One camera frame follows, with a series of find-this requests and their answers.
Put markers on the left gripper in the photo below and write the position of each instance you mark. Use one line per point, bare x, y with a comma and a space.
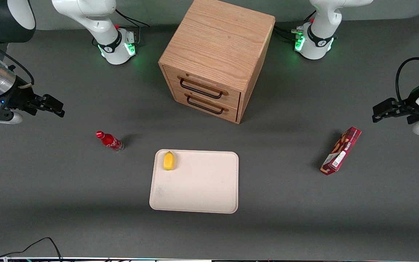
408, 105

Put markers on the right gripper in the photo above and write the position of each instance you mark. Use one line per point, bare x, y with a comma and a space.
21, 96

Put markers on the red coke bottle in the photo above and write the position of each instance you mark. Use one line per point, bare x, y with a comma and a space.
110, 141

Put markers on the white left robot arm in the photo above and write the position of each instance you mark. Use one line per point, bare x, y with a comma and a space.
318, 32

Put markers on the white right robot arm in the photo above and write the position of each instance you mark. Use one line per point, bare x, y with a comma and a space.
96, 22

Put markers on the beige plastic tray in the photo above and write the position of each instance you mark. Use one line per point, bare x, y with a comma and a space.
202, 185

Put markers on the red snack box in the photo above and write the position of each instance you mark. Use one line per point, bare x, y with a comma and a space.
340, 151

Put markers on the yellow lemon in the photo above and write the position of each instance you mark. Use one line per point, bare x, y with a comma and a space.
168, 161

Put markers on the wooden drawer cabinet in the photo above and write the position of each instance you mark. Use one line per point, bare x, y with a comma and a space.
220, 43

